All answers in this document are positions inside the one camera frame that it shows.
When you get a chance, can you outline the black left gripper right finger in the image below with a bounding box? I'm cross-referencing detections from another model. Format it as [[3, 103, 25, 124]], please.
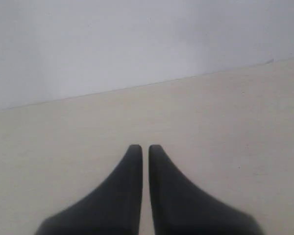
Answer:
[[148, 144, 259, 235]]

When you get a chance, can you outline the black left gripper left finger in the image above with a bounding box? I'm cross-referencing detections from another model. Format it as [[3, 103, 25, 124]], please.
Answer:
[[36, 144, 143, 235]]

